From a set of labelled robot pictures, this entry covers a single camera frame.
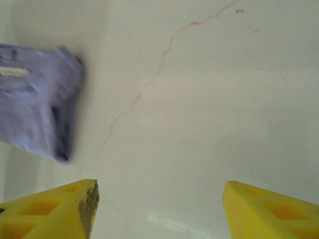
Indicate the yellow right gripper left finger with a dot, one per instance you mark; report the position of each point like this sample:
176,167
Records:
49,214

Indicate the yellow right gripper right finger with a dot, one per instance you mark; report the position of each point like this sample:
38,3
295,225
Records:
269,214

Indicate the purple t-shirt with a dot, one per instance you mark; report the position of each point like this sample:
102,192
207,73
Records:
37,99

